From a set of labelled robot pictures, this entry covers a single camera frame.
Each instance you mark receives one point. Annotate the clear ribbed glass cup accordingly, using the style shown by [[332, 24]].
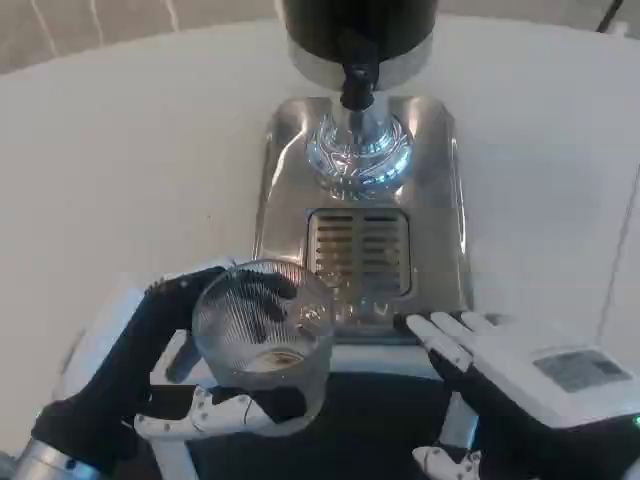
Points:
[[270, 380]]

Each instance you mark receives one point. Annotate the black dispenser tap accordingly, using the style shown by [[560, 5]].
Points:
[[357, 85]]

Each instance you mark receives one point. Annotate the robot torso white black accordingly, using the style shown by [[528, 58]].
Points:
[[380, 425]]

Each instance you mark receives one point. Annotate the steel drip tray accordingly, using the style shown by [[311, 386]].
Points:
[[280, 200]]

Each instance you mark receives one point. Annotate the robot left silver forearm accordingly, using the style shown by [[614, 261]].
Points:
[[40, 462]]

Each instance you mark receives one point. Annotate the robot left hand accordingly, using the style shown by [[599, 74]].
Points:
[[115, 390]]

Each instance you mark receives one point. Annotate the slotted steel drain grid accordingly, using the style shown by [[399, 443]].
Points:
[[359, 250]]

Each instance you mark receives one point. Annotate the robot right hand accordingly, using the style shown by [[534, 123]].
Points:
[[515, 400]]

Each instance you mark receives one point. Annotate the black steel drink dispenser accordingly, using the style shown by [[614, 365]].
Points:
[[320, 30]]

